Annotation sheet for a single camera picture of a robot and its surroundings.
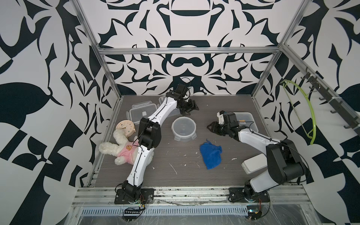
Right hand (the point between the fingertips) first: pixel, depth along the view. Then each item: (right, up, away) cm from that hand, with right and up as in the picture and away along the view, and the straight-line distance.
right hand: (208, 125), depth 92 cm
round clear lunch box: (-16, -3, +7) cm, 17 cm away
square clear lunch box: (+27, +4, +6) cm, 28 cm away
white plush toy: (-50, -12, -10) cm, 53 cm away
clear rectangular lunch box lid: (-46, +11, +19) cm, 51 cm away
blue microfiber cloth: (+1, -16, -7) cm, 18 cm away
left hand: (-8, +11, +3) cm, 14 cm away
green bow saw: (+45, +7, -25) cm, 52 cm away
